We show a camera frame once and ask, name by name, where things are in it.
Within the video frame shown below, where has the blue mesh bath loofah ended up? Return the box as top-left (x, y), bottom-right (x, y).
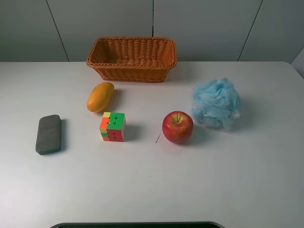
top-left (191, 78), bottom-right (241, 131)

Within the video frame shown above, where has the orange woven wicker basket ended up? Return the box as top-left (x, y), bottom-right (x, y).
top-left (86, 37), bottom-right (177, 83)

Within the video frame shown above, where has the multicoloured puzzle cube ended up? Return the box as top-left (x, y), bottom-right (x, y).
top-left (99, 112), bottom-right (126, 142)

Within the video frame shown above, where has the yellow orange mango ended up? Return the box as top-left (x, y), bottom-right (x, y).
top-left (86, 82), bottom-right (114, 113)

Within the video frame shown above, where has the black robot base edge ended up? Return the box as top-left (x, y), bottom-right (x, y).
top-left (52, 222), bottom-right (224, 228)

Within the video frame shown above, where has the red apple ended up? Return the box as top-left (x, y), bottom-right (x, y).
top-left (162, 111), bottom-right (194, 144)

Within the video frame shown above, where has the grey whiteboard eraser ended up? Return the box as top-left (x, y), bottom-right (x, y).
top-left (35, 114), bottom-right (61, 155)

